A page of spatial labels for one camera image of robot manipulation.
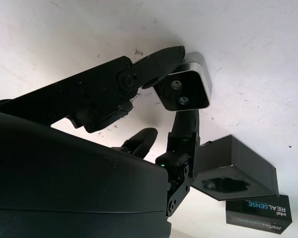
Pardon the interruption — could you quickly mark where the black camera box base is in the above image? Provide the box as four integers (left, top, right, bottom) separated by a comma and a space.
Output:
191, 135, 280, 202

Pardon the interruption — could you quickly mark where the black RealSense box lid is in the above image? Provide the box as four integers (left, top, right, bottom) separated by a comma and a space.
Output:
225, 194, 295, 229

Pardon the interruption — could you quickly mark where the small silver depth camera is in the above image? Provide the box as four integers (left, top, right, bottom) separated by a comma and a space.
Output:
154, 52, 213, 112

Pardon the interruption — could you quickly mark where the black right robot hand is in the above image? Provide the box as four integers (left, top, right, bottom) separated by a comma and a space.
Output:
0, 46, 201, 238

